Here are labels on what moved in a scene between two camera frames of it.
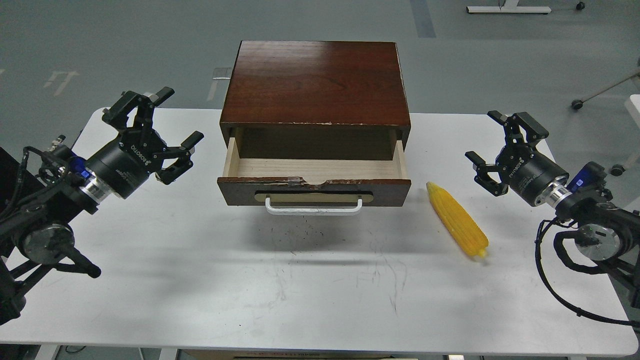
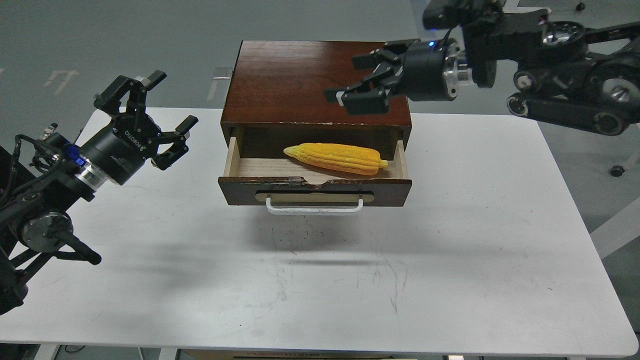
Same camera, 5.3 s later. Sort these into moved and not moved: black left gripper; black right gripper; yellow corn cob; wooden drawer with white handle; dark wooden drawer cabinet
Moved: yellow corn cob; black right gripper; black left gripper
Not moved: dark wooden drawer cabinet; wooden drawer with white handle
